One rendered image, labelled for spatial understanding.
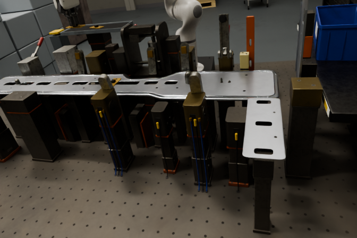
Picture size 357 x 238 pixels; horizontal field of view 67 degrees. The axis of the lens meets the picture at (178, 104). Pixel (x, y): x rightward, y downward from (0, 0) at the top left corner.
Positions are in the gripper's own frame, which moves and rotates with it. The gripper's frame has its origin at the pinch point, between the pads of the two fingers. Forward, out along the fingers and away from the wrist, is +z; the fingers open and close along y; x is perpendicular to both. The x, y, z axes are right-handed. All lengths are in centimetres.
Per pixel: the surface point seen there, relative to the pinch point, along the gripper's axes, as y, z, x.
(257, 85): 4, 25, 76
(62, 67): -2.3, 22.8, -18.5
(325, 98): 15, 22, 97
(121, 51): -11.0, 17.8, 12.3
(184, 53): -11.2, 19.2, 43.8
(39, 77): 4.0, 26.1, -29.3
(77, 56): -4.3, 17.7, -8.3
